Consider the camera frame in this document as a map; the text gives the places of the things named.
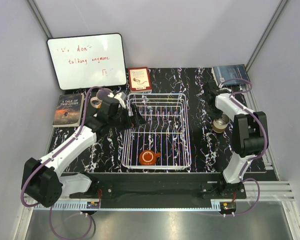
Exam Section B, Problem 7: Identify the brown and cream cup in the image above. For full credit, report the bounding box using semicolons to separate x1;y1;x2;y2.
212;113;230;134

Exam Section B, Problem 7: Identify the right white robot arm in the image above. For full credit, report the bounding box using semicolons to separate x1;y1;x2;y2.
203;81;269;199

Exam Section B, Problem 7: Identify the white wire dish rack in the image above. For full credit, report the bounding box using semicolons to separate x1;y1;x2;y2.
121;93;192;171

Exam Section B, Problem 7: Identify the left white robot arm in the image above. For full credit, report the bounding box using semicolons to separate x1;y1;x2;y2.
20;97;146;208

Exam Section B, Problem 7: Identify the Tale of Two Cities book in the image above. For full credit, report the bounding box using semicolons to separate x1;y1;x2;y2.
52;93;84;128

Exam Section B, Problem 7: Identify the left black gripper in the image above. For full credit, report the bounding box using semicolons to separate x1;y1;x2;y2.
109;103;146;132

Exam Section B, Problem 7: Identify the white slotted cable duct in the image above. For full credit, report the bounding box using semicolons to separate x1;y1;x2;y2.
52;199;225;211

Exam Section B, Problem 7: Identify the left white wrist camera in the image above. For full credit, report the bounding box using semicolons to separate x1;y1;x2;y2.
108;92;127;109

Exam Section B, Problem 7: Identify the red and white book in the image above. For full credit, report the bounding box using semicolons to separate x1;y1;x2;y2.
128;67;152;93

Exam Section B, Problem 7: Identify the blue book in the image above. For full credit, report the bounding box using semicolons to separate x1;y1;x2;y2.
211;64;250;88

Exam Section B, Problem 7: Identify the white dry-erase board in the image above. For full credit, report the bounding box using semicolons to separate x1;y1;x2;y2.
47;33;127;90

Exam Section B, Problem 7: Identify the pink glossy mug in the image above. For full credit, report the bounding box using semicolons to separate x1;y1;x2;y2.
90;88;113;109

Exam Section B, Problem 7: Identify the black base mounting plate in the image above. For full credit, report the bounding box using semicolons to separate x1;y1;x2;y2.
56;172;261;210

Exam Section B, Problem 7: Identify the orange small cup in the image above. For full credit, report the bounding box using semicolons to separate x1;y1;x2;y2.
138;150;161;166

